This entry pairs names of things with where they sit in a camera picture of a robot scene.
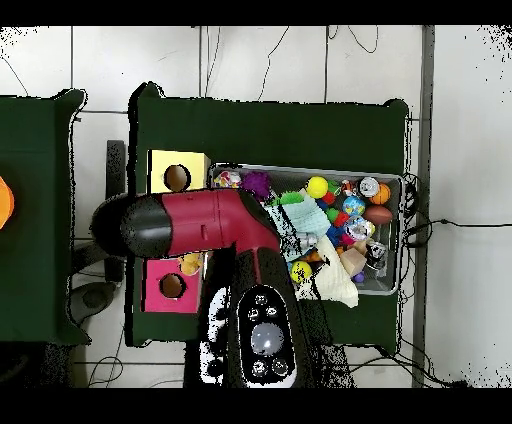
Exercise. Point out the silver toy camera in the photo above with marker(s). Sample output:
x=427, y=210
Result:
x=308, y=240

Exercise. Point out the orange round object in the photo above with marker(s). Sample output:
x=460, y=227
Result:
x=4, y=204

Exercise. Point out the orange toy basketball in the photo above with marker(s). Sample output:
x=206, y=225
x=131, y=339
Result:
x=382, y=194

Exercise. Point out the purple spiky ball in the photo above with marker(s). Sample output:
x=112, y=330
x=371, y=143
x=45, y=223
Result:
x=256, y=184

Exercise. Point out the blue globe ball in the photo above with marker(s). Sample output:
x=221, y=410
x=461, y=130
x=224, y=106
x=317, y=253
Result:
x=354, y=206

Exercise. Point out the dark green tablecloth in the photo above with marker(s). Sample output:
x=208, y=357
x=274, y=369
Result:
x=260, y=132
x=32, y=160

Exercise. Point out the green spiky ball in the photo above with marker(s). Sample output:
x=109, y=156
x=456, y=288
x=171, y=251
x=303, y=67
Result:
x=291, y=197

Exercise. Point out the brown toy football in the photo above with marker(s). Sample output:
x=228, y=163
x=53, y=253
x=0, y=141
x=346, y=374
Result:
x=378, y=214

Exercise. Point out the colourful confetti print packet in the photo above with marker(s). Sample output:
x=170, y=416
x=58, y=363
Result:
x=226, y=178

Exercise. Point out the dark grey floor base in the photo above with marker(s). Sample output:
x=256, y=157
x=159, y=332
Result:
x=94, y=298

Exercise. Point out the cream waffle cloth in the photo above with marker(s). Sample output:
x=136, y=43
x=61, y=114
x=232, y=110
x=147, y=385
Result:
x=340, y=286

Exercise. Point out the mint waffle cloth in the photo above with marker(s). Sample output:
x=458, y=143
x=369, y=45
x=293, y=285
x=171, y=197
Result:
x=312, y=216

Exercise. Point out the orange brown rubber toy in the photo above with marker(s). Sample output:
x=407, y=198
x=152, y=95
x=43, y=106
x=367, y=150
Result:
x=191, y=263

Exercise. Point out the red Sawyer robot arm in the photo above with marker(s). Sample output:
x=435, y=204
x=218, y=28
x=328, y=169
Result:
x=200, y=224

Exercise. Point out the wooden box with three holes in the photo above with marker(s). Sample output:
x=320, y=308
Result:
x=160, y=296

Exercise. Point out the silver drink can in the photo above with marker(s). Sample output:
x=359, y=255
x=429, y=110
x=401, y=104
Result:
x=368, y=186

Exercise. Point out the shallow clear mesh bin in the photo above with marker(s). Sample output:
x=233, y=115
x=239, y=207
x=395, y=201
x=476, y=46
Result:
x=380, y=284

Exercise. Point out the yellow ball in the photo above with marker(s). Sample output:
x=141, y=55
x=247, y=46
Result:
x=300, y=272
x=316, y=187

